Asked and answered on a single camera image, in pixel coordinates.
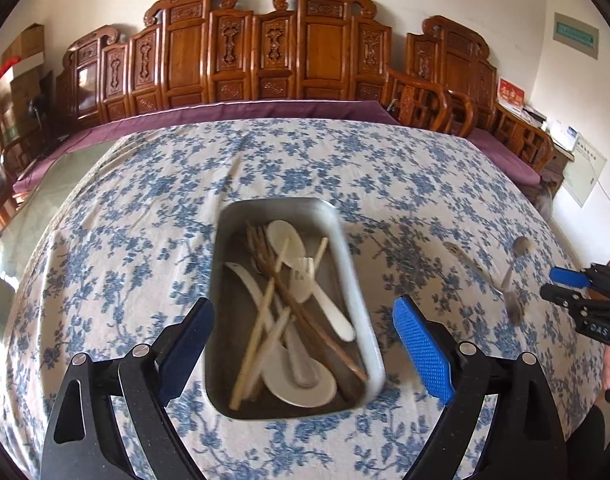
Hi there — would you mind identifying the green wall sign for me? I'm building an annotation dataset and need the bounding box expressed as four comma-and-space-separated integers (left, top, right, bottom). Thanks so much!
552, 12, 600, 60

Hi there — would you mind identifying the blue floral tablecloth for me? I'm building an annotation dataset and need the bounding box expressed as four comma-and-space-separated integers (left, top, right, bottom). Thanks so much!
0, 119, 603, 479

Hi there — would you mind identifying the red box on cabinet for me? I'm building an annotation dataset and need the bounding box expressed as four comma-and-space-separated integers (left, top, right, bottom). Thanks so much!
497, 77, 525, 110

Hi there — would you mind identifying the cardboard boxes stack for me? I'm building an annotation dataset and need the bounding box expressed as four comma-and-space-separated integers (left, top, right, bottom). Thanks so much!
0, 23, 45, 136

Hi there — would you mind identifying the white wall chart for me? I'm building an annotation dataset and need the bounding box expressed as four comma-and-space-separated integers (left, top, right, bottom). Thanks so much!
563, 134, 606, 207

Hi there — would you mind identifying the grey metal utensil tray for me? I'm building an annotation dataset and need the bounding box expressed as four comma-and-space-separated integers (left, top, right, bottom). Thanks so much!
204, 197, 385, 420

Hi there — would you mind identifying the wooden armchair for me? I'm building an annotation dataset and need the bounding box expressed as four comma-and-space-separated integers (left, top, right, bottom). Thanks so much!
380, 66, 477, 138

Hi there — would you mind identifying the large white ladle spoon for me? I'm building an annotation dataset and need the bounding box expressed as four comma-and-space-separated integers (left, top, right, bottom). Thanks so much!
223, 261, 339, 409

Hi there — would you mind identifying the light bamboo chopstick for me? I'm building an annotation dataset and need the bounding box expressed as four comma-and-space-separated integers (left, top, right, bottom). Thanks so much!
242, 236, 330, 401
229, 255, 282, 411

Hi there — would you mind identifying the white plastic spoon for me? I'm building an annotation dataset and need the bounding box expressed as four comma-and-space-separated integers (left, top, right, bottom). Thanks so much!
266, 220, 306, 268

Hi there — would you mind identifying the dark brown wooden chopstick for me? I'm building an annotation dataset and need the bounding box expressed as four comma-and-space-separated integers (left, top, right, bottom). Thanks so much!
247, 222, 369, 382

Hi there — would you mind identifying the carved wooden bench back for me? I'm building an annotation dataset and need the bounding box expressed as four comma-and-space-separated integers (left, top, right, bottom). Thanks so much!
55, 0, 392, 130

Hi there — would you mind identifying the small steel spoon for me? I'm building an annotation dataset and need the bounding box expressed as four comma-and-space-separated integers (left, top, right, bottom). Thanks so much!
500, 235, 530, 292

